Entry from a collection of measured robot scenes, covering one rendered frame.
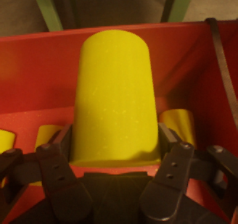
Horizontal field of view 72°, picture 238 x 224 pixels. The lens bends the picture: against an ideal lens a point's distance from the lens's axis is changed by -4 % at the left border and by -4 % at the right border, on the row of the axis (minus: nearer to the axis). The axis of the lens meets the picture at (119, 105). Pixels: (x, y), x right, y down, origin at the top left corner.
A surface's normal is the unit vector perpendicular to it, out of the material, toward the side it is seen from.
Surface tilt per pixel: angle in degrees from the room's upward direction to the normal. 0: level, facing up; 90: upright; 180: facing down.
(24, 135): 0
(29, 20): 0
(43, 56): 90
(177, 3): 90
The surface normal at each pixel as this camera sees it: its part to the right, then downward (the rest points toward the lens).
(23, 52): 0.12, 0.90
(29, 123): 0.01, -0.41
